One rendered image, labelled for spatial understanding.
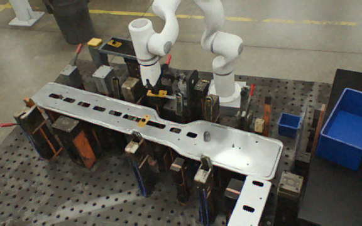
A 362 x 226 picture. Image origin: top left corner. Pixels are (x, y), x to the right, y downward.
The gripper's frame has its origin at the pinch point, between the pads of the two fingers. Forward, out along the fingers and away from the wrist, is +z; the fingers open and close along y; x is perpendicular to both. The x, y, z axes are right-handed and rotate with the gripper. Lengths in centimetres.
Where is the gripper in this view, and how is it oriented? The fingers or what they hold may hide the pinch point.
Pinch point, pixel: (155, 88)
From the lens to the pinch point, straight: 145.8
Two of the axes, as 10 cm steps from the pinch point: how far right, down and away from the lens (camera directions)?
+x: 9.6, 1.1, -2.7
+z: 1.2, 6.9, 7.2
